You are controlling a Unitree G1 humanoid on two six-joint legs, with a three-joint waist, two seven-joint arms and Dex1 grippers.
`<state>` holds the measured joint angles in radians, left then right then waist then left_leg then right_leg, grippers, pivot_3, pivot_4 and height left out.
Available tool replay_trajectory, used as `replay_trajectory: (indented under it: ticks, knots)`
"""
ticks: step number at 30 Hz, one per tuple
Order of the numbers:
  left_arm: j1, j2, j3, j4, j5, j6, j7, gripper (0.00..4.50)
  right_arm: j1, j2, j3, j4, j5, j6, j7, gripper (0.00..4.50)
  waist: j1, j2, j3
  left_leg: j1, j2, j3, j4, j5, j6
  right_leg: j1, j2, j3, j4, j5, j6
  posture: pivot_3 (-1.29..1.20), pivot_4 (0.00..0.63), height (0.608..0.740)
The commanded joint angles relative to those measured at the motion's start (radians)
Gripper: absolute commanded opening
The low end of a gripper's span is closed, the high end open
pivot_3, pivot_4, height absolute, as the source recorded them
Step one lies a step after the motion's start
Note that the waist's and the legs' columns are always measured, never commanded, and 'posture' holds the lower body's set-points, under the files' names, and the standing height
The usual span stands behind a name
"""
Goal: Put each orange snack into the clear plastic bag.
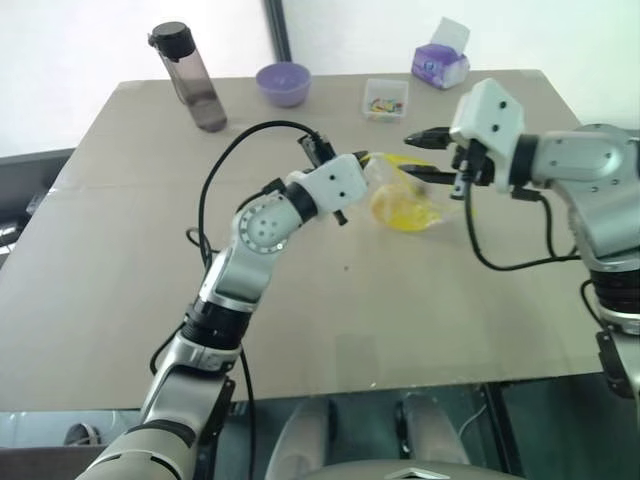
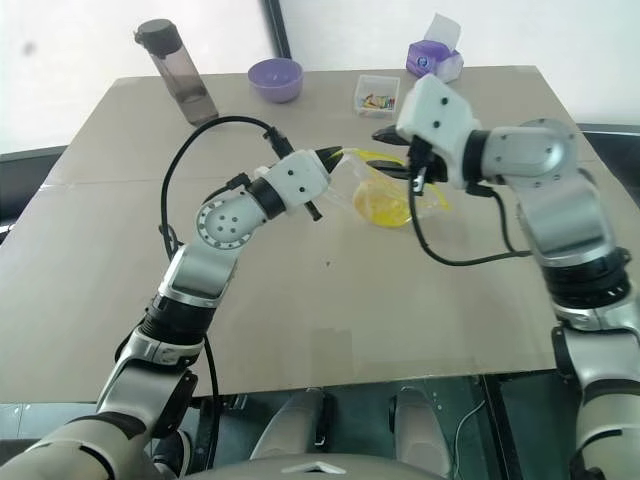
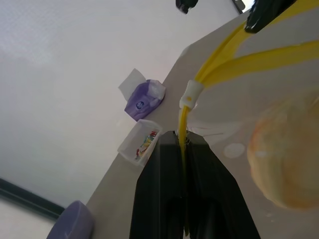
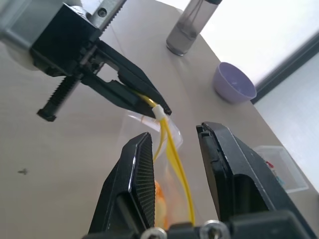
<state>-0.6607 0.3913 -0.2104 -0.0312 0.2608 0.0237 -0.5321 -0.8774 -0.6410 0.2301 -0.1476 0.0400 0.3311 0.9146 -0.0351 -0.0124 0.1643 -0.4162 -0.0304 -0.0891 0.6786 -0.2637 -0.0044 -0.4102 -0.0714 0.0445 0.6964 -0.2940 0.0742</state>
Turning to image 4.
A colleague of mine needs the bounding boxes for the smoky grey water bottle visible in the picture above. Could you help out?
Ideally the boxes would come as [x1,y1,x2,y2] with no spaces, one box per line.
[166,0,222,56]

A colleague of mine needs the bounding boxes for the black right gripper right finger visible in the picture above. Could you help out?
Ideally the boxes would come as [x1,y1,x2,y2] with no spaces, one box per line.
[195,121,295,222]

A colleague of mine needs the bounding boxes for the dark window frame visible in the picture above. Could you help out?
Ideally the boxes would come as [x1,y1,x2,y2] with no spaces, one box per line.
[250,31,319,105]

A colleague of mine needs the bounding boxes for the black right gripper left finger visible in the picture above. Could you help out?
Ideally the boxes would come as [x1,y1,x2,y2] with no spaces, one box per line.
[88,131,157,235]

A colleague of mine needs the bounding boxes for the clear plastic box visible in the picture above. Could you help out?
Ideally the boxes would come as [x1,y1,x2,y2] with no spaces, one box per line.
[253,145,309,194]

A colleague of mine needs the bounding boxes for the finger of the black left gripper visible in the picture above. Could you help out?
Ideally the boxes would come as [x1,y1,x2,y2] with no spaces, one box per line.
[95,39,173,116]
[80,74,157,119]

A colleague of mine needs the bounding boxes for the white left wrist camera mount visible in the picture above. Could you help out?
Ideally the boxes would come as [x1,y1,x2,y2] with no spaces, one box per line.
[0,0,85,49]

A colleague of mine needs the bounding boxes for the clear yellow-zip plastic bag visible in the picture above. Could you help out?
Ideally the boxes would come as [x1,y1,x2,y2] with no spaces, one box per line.
[127,91,200,229]

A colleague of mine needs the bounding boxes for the small colourful clips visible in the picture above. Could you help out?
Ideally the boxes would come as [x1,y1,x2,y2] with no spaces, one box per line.
[265,160,286,186]

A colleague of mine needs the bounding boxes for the purple plastic bowl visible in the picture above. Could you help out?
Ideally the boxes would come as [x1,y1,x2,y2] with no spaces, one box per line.
[212,61,257,105]

